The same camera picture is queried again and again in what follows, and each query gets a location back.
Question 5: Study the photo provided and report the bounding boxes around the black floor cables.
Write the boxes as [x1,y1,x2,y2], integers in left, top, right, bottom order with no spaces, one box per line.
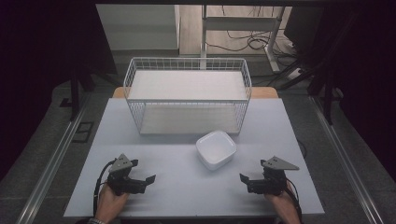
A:
[205,5,312,89]

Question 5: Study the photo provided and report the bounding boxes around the white wire shelf rack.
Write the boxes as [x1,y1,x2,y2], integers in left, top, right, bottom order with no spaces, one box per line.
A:
[122,56,253,136]

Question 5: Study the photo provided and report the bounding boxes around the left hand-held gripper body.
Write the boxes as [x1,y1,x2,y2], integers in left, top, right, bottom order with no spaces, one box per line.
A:
[106,153,148,197]

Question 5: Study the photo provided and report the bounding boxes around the white square bowl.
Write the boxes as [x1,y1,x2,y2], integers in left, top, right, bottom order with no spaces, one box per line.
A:
[195,130,237,172]

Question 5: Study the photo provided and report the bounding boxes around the black metal stand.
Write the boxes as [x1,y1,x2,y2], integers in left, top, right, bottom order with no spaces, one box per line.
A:
[68,63,96,122]
[306,59,345,126]

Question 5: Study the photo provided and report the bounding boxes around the person's right hand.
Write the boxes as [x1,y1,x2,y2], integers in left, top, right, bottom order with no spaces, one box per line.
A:
[263,182,302,224]

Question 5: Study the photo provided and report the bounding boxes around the aluminium floor rail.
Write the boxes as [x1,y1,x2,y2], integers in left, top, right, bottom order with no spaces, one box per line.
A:
[308,94,387,224]
[14,92,92,224]

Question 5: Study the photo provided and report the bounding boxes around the white metal desk frame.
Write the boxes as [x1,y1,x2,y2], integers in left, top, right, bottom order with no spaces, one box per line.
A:
[200,4,286,74]

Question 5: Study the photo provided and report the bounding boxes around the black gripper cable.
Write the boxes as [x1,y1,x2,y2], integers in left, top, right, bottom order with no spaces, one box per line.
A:
[92,159,118,217]
[283,177,304,224]

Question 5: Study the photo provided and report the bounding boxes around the person's left hand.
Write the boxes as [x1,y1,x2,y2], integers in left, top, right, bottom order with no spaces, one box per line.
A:
[93,182,131,224]

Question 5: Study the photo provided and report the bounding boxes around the white power strip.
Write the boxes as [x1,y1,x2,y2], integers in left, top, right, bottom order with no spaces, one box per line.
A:
[286,67,304,81]

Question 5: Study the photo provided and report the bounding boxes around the white cabinet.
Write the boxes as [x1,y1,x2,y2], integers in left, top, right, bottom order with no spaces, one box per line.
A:
[95,3,182,58]

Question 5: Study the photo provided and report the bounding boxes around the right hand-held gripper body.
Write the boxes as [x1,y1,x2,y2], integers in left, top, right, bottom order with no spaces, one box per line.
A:
[257,155,301,197]

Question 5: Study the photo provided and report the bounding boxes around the wooden board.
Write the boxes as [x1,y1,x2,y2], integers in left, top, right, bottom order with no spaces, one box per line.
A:
[111,86,280,100]

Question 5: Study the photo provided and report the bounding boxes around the dark monitor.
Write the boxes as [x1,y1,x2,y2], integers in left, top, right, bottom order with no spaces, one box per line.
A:
[283,6,316,55]

